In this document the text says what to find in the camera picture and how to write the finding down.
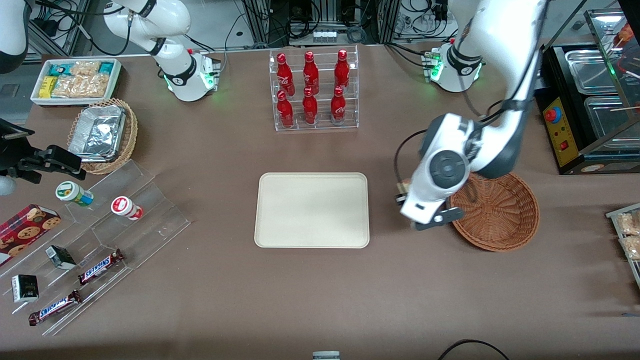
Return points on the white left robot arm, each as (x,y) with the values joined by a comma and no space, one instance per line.
(505,50)

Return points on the clear acrylic bottle rack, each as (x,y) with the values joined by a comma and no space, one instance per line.
(322,122)

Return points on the red plaid cookie box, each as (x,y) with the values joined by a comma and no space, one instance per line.
(25,232)

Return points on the white power strip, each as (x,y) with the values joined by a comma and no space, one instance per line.
(325,35)

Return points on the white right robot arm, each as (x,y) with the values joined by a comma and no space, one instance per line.
(170,20)

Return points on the pale wicker basket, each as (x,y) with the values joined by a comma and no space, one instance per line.
(127,145)

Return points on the round brown wicker basket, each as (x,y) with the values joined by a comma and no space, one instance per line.
(500,215)

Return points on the red lidded cup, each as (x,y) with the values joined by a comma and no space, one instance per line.
(125,207)

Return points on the small black carton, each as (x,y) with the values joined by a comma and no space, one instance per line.
(25,288)
(60,256)

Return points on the teal snack pack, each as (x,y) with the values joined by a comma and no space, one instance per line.
(106,67)
(60,69)

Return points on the yellow snack pack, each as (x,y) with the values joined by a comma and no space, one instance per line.
(47,87)

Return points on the grey metal snack tray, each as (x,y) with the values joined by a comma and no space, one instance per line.
(612,214)

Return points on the clear acrylic step shelf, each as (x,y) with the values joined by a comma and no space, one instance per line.
(65,285)
(150,220)

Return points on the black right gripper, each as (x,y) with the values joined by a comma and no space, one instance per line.
(21,163)

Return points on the red cola bottle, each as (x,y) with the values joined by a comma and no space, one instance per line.
(342,71)
(310,74)
(285,111)
(285,75)
(309,107)
(338,106)

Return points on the steel food pan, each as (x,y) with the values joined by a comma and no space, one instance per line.
(590,70)
(612,117)

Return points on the white rectangular snack bin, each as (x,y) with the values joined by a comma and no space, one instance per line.
(37,100)

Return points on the black food display case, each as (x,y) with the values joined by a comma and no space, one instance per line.
(562,145)

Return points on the green lidded cup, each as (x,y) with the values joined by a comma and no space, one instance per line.
(72,193)

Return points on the clear cracker bag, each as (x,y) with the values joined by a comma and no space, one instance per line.
(80,87)
(629,223)
(632,247)
(85,68)

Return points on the Snickers chocolate bar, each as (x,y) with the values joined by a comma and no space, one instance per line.
(55,307)
(100,266)

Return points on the small grey device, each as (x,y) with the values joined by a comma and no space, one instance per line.
(326,355)

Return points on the aluminium foil container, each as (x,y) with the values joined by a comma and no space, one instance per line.
(97,132)

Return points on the beige plastic tray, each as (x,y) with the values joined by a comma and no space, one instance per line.
(312,210)

